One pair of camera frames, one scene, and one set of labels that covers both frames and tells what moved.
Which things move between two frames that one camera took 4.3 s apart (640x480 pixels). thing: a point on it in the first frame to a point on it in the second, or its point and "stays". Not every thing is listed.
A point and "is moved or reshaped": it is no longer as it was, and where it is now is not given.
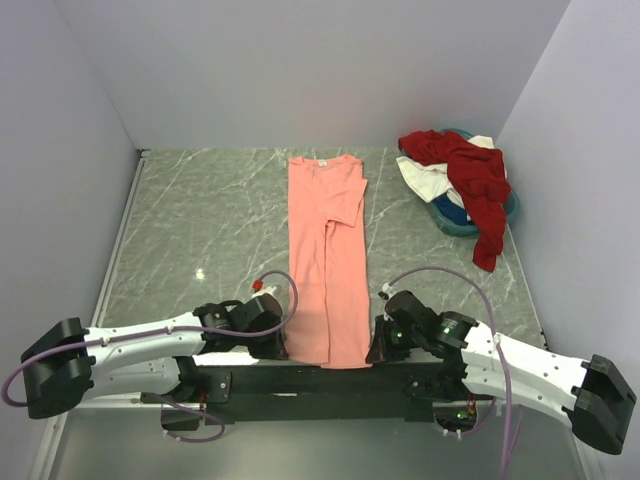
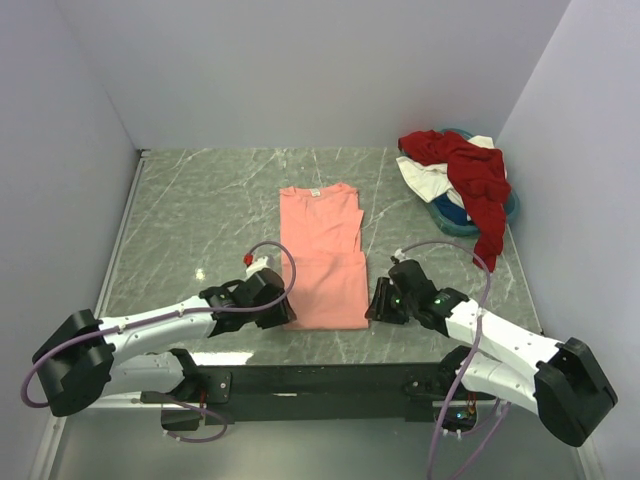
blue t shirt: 454,212 stays
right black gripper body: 395,342 to 390,305
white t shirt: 432,181 stays
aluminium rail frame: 48,447 stays
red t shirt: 477,181 stays
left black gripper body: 263,346 to 271,318
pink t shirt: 327,260 is moved or reshaped
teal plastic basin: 470,230 stays
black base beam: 407,390 stays
